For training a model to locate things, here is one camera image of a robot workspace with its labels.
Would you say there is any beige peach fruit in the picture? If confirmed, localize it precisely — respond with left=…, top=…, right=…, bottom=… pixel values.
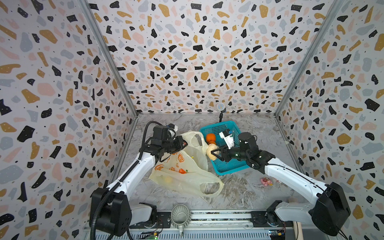
left=206, top=144, right=220, bottom=161

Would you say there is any orange fruit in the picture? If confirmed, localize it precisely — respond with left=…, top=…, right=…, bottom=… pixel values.
left=206, top=133, right=216, bottom=145

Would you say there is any cream plastic bag orange print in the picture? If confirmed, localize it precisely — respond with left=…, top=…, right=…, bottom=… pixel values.
left=149, top=131, right=224, bottom=198

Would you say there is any yellow lemon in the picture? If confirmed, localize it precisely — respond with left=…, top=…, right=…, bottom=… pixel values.
left=164, top=176, right=173, bottom=185

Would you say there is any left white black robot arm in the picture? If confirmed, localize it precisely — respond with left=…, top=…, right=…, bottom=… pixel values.
left=89, top=121, right=188, bottom=240

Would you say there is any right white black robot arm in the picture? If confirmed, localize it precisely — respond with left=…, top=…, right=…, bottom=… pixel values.
left=207, top=131, right=351, bottom=237

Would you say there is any teal plastic basket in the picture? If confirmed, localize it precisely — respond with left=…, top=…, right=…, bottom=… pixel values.
left=200, top=121, right=249, bottom=176

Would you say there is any pink small toy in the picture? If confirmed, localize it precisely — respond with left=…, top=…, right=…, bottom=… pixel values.
left=260, top=178, right=273, bottom=187

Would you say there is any small round mirror on stand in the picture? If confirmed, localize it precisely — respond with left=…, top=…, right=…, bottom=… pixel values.
left=217, top=103, right=227, bottom=123

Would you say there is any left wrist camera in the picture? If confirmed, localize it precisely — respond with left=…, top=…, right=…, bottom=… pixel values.
left=167, top=124, right=178, bottom=136

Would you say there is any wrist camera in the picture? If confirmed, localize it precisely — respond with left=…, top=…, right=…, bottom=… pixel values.
left=219, top=129, right=235, bottom=150
left=167, top=124, right=178, bottom=136

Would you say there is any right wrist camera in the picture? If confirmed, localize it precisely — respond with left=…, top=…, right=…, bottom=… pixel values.
left=219, top=129, right=235, bottom=150

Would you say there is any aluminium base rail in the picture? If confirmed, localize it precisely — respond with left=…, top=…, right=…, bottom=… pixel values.
left=83, top=209, right=334, bottom=240

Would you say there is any beige wooden post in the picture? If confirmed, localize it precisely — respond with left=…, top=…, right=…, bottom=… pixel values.
left=293, top=222, right=303, bottom=240

